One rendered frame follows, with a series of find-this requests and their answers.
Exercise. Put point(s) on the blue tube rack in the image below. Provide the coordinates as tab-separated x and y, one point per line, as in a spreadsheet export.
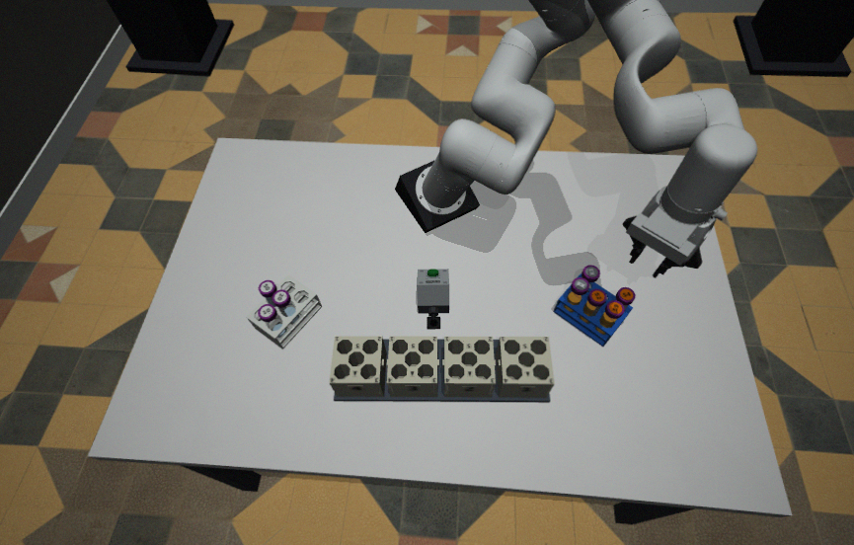
588	329

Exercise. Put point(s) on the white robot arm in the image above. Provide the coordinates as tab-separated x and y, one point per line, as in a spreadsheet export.
643	34

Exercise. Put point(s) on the beige bucket adapter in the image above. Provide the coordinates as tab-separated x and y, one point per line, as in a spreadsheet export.
355	369
515	352
412	367
460	359

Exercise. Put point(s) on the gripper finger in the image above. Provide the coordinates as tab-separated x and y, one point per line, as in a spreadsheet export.
638	247
694	262

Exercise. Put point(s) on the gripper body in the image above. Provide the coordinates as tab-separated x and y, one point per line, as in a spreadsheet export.
701	229

